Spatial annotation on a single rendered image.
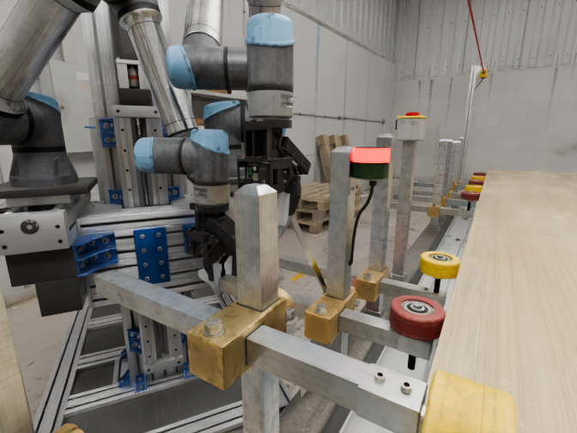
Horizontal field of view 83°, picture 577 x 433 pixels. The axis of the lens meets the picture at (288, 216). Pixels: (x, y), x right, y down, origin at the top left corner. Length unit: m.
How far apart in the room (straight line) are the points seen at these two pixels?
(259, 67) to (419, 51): 8.22
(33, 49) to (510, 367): 0.95
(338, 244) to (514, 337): 0.28
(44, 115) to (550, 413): 1.10
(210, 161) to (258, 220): 0.34
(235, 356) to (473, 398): 0.21
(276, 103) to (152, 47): 0.41
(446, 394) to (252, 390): 0.25
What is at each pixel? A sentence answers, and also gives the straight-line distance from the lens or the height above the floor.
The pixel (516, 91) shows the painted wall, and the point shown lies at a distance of 8.26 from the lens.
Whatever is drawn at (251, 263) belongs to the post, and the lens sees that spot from 0.37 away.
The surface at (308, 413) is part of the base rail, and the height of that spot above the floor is 0.70.
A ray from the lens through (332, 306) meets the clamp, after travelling 0.60.
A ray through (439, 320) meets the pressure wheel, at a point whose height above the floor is 0.90.
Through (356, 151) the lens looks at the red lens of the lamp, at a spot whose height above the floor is 1.14.
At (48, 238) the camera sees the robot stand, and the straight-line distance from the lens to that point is 0.94.
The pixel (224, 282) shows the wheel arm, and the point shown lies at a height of 0.86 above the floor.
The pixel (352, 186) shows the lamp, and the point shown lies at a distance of 0.57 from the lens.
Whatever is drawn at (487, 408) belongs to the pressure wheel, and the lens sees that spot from 0.30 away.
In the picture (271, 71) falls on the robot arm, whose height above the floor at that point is 1.26.
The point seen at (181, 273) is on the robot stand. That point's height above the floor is 0.74.
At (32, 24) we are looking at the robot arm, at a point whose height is 1.37.
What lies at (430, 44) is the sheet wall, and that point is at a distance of 8.69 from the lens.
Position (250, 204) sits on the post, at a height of 1.09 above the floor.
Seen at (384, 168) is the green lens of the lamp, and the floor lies 1.11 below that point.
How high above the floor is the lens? 1.16
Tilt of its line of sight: 14 degrees down
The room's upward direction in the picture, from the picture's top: straight up
